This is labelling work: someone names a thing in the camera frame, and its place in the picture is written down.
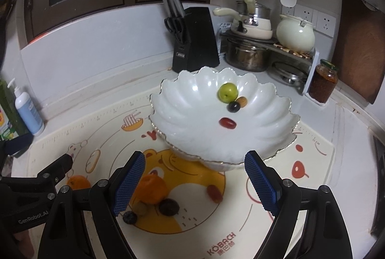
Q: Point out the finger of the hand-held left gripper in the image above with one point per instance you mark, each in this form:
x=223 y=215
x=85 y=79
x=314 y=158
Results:
x=60 y=168
x=18 y=144

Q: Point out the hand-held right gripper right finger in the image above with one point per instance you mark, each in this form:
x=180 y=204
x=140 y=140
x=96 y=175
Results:
x=261 y=183

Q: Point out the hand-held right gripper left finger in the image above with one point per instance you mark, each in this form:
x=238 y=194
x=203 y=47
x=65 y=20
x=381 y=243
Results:
x=127 y=186

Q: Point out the orange mandarin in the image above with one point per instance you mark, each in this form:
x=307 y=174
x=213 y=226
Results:
x=78 y=182
x=153 y=188

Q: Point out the small brown longan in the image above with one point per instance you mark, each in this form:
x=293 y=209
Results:
x=142 y=208

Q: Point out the dark purple plum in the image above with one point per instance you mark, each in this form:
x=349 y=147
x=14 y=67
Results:
x=169 y=206

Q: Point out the red jujube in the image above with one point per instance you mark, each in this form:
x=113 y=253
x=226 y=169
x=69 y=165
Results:
x=228 y=122
x=214 y=193

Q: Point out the dark blueberry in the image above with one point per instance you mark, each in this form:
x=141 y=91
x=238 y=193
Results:
x=233 y=107

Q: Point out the white scalloped bowl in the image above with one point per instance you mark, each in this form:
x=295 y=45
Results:
x=195 y=126

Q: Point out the green plum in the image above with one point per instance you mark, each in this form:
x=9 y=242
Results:
x=228 y=92

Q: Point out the person's left hand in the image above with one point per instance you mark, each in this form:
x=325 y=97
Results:
x=25 y=247

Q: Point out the green dish soap bottle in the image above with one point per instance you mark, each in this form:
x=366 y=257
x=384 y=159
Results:
x=9 y=123

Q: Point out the white blue pump bottle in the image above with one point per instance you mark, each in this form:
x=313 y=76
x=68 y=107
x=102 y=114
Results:
x=28 y=114

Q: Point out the printed cream silicone mat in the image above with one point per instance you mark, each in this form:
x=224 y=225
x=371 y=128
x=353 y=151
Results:
x=192 y=235

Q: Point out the steel pot lid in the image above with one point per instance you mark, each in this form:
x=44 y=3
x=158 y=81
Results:
x=288 y=75

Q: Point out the metal shelf rack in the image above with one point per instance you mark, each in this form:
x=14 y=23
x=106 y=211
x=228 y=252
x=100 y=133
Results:
x=311 y=78

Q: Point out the glass jar of sauce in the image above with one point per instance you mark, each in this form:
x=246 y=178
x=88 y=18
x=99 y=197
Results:
x=323 y=84

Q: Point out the steel stockpot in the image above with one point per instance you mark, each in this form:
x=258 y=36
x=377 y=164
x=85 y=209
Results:
x=246 y=59

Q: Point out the woven pot trivet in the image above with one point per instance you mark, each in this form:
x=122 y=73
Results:
x=303 y=55

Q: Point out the cream frying pan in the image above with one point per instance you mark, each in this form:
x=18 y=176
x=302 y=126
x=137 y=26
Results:
x=261 y=34

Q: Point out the white ceramic pot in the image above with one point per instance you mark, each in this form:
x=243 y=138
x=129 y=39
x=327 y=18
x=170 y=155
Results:
x=294 y=36

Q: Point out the black knife block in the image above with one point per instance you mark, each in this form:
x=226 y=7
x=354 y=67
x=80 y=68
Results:
x=195 y=42

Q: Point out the cream saucepan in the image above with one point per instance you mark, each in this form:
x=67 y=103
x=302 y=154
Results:
x=264 y=22

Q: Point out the brown wooden cutting board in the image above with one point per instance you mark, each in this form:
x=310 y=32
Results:
x=361 y=51

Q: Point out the black kitchen scissors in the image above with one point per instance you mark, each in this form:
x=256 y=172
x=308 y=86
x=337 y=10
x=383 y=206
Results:
x=177 y=25

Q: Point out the steel steamer pot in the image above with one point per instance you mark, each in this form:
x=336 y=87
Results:
x=263 y=10

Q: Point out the white wall outlet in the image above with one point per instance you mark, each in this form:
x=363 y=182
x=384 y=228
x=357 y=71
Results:
x=290 y=10
x=305 y=12
x=327 y=22

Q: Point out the clear wall hook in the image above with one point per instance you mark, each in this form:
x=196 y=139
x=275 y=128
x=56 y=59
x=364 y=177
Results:
x=371 y=4

